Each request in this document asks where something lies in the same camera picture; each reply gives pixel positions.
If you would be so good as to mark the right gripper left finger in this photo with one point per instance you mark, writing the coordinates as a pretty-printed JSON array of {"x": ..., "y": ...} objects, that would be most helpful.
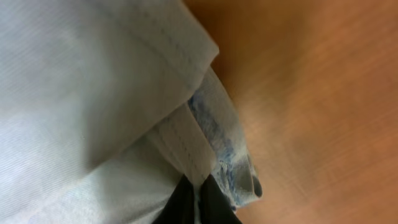
[{"x": 180, "y": 208}]

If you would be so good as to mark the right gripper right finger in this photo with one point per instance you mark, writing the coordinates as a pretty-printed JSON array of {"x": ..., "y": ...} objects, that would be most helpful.
[{"x": 214, "y": 206}]

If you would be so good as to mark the light blue printed t-shirt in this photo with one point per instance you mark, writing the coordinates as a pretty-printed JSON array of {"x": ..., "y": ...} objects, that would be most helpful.
[{"x": 106, "y": 106}]

